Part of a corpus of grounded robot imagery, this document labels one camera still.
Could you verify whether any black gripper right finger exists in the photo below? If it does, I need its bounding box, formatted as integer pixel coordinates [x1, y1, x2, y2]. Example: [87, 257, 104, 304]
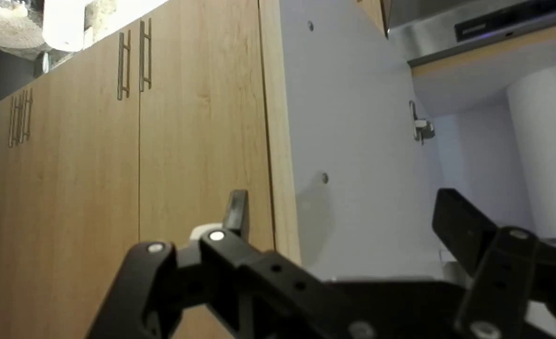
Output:
[431, 187, 556, 339]

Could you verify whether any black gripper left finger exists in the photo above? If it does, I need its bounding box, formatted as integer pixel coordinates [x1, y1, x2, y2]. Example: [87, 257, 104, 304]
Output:
[87, 189, 367, 339]

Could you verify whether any short cabinet door white inside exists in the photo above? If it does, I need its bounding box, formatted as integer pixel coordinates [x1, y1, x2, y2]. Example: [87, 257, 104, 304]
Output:
[256, 0, 445, 281]

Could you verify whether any tall wooden cabinet door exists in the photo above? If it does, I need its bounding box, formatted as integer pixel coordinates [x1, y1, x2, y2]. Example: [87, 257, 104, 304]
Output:
[19, 53, 83, 339]
[77, 21, 141, 339]
[0, 87, 24, 339]
[136, 0, 275, 339]

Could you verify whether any white paper towel roll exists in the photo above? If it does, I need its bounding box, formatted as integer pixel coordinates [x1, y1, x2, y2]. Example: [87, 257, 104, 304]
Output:
[39, 0, 96, 53]
[505, 59, 556, 242]

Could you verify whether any metal cabinet hinge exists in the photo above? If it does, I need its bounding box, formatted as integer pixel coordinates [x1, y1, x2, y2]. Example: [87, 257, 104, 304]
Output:
[407, 99, 437, 148]

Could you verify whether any stainless steel range hood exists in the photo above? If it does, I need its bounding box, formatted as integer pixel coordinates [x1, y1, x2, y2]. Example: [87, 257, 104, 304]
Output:
[386, 0, 556, 68]

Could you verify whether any wall cabinet with white interior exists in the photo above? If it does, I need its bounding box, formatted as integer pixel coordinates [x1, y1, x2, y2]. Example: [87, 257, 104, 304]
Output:
[409, 25, 556, 253]

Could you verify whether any metal bar door handle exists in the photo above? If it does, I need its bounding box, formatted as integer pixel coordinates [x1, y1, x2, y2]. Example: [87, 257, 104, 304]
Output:
[115, 29, 134, 102]
[137, 18, 154, 95]

